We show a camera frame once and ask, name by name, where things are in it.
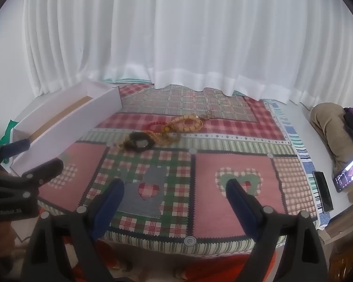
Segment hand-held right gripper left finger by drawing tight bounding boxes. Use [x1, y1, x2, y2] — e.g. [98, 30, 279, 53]
[20, 179, 125, 282]

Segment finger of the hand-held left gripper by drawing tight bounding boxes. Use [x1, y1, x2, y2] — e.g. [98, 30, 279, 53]
[0, 139, 32, 165]
[21, 158, 64, 189]

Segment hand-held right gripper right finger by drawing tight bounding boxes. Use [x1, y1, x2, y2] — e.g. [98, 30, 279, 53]
[225, 179, 339, 282]

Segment white cardboard box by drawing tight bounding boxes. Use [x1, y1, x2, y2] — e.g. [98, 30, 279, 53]
[10, 79, 122, 177]

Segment dark bead bracelet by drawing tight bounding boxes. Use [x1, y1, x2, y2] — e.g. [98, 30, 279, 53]
[123, 131, 155, 152]

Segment green cloth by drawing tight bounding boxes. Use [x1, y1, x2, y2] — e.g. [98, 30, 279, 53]
[1, 119, 20, 164]

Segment plaid patchwork mat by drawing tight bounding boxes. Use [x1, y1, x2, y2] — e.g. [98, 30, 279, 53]
[37, 84, 320, 256]

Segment person's orange pants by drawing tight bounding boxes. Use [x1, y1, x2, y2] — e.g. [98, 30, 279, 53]
[76, 239, 277, 282]

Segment black phone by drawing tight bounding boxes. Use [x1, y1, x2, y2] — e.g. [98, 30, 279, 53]
[313, 171, 334, 213]

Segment phone with lit screen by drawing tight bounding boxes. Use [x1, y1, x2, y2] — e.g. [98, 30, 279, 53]
[333, 158, 353, 193]

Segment wooden furniture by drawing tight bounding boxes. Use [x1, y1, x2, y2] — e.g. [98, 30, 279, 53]
[318, 210, 353, 282]

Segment white curtain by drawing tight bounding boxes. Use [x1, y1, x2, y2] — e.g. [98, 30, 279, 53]
[22, 0, 337, 108]

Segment red bead bracelet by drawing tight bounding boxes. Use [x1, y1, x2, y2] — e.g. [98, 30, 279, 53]
[144, 121, 168, 133]

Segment yellow bead necklace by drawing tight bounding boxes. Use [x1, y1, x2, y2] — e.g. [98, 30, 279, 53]
[151, 115, 203, 146]

